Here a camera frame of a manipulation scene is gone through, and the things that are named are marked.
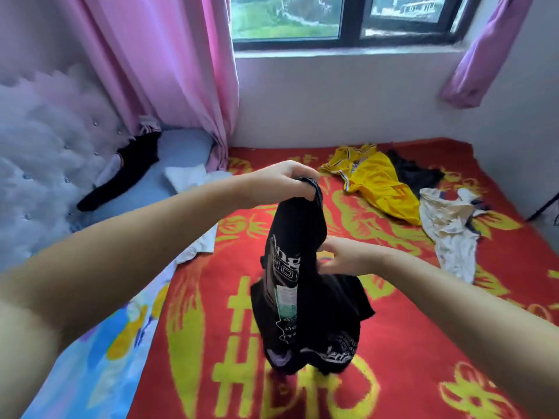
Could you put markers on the person's right hand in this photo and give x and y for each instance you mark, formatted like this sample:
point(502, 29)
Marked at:
point(354, 255)

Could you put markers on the person's left hand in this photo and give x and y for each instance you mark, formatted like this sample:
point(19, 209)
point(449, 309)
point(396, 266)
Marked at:
point(279, 183)

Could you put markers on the pile of mixed clothes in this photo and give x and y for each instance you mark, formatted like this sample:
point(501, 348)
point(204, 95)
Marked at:
point(384, 183)

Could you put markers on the black shorts with green print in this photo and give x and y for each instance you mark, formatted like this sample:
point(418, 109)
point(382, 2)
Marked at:
point(306, 318)

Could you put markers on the person's left forearm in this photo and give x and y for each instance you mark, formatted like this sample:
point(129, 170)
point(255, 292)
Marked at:
point(113, 266)

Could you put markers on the person's right forearm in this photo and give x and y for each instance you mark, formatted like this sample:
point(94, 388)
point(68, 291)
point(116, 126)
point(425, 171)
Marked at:
point(480, 327)

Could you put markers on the pale blue pillow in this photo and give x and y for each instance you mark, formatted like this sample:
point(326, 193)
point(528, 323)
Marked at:
point(179, 148)

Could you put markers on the red and yellow blanket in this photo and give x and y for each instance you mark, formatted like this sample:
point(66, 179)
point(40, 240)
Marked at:
point(419, 344)

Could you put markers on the dark framed window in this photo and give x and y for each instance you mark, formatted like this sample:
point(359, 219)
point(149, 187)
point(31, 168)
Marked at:
point(288, 17)

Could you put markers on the wide pink curtain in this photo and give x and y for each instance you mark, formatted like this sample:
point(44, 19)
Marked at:
point(157, 56)

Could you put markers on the white tufted headboard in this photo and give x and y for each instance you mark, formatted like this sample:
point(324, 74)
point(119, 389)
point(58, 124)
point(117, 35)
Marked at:
point(44, 161)

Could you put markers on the narrow pink curtain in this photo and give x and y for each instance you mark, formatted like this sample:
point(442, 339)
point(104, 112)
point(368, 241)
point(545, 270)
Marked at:
point(485, 48)

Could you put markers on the blue patterned pillow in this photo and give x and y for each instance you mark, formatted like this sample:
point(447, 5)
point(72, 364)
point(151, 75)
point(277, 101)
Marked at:
point(96, 362)

